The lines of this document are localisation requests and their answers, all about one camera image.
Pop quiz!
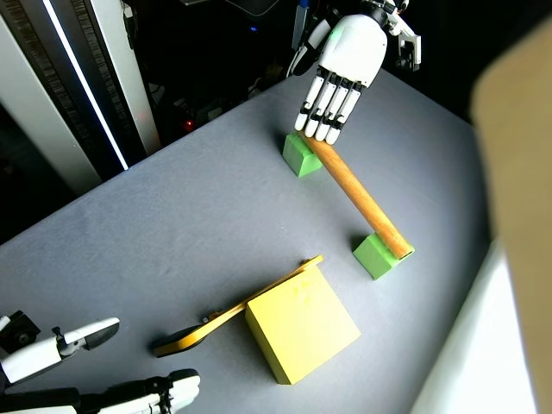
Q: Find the wooden dowel rod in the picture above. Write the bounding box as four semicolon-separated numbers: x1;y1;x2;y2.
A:
301;135;414;260

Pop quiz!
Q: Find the yellow black hacksaw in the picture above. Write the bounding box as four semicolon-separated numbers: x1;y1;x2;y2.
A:
149;254;324;358

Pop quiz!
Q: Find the wide pale grey post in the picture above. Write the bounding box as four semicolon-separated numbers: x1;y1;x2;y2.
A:
0;10;104;198

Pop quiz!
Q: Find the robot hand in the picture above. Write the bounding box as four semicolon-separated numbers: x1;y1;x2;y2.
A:
286;13;387;146
0;317;202;414

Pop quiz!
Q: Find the grey table cloth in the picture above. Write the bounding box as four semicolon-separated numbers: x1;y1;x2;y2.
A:
0;66;497;414

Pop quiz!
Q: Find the grey plug with blue tip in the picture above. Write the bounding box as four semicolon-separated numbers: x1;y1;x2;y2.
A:
291;0;312;52

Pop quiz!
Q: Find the white backdrop board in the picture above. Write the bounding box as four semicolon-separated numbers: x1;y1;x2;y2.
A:
409;239;543;414

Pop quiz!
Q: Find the tan blurred panel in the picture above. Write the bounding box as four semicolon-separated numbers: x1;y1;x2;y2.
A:
469;19;552;414

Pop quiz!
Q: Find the white LED light strip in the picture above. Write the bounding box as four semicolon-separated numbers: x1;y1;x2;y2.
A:
41;0;129;172

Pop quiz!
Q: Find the narrow white metal post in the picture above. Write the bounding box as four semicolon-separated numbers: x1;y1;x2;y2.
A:
90;0;161;157

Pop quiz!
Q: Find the yellow wooden block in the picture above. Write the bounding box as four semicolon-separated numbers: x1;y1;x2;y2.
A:
244;271;361;386

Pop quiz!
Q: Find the green support block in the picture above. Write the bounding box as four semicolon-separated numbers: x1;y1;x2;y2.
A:
282;132;323;178
352;232;416;281

